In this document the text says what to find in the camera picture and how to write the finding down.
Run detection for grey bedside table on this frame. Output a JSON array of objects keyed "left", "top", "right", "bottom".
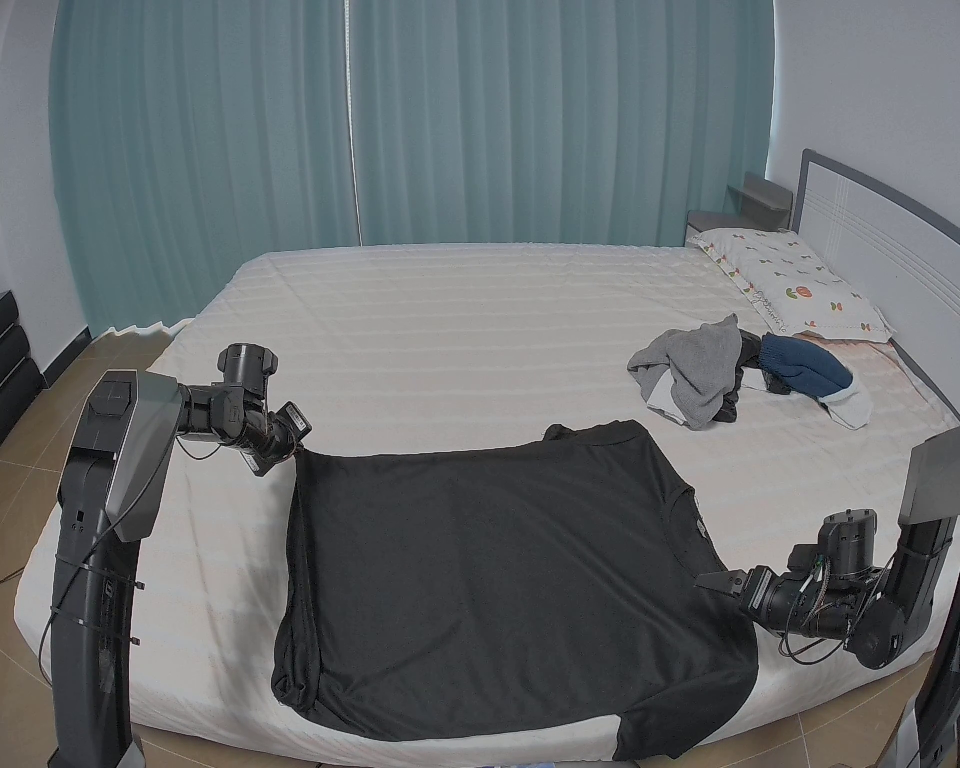
[{"left": 685, "top": 171, "right": 795, "bottom": 247}]

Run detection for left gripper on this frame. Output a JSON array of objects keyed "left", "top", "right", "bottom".
[{"left": 245, "top": 402, "right": 313, "bottom": 478}]

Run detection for white printed pillow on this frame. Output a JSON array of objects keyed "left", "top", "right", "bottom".
[{"left": 688, "top": 227, "right": 897, "bottom": 345}]

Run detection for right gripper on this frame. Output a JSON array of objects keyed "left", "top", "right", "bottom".
[{"left": 737, "top": 567, "right": 819, "bottom": 639}]

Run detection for pile of clothes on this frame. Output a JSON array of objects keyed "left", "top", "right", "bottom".
[{"left": 627, "top": 315, "right": 876, "bottom": 432}]

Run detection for bed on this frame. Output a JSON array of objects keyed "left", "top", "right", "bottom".
[{"left": 15, "top": 148, "right": 960, "bottom": 762}]

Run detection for black T-shirt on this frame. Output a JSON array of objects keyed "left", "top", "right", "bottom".
[{"left": 271, "top": 420, "right": 760, "bottom": 764}]

